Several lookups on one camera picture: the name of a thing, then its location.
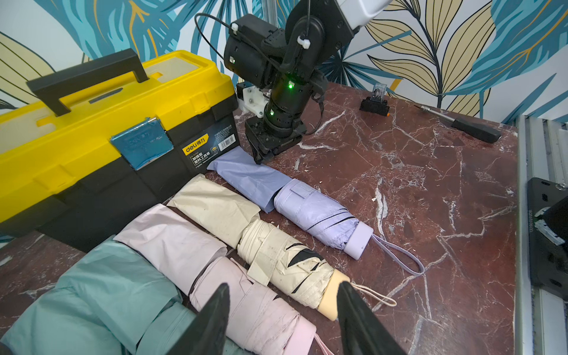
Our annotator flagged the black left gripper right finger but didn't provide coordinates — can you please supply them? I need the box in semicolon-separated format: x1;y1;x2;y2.
337;282;406;355

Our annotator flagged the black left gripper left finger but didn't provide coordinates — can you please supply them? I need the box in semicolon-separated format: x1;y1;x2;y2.
167;283;230;354

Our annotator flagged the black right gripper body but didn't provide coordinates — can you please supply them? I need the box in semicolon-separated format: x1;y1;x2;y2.
245;70;328;164

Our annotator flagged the mint sleeved umbrella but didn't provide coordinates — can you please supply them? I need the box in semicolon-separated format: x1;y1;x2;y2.
135;301;250;354

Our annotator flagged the pink sleeved umbrella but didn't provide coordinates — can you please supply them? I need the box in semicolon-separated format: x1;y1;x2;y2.
189;257;332;354

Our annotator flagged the lavender umbrella sleeve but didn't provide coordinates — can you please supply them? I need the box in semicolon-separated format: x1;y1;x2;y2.
207;146;291;213

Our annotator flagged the beige sleeved umbrella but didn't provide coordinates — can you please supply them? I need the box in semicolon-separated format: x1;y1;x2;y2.
238;219;397;321

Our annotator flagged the beige umbrella sleeve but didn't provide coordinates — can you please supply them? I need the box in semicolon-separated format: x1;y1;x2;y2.
167;174;260;249

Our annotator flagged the lavender sleeved umbrella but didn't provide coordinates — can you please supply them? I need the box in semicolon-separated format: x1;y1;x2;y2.
274;179;425;276

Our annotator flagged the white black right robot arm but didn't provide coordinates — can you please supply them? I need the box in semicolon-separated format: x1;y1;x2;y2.
224;1;390;164

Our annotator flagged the small black electrical part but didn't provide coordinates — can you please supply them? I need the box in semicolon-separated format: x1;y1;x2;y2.
359;83;390;117

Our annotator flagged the yellow black toolbox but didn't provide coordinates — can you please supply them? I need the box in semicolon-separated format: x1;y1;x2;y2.
1;49;239;252

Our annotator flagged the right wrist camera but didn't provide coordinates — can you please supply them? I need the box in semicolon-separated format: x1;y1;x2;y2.
236;82;269;118

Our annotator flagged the aluminium frame rail right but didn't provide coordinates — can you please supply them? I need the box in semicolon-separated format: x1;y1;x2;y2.
261;0;278;27

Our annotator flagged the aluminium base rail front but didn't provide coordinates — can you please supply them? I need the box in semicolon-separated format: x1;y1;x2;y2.
514;116;567;354

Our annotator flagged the black handled screwdriver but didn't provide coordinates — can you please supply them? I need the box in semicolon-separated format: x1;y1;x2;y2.
415;104;501;143

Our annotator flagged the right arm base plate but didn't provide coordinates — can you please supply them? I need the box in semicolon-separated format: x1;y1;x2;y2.
527;177;567;300

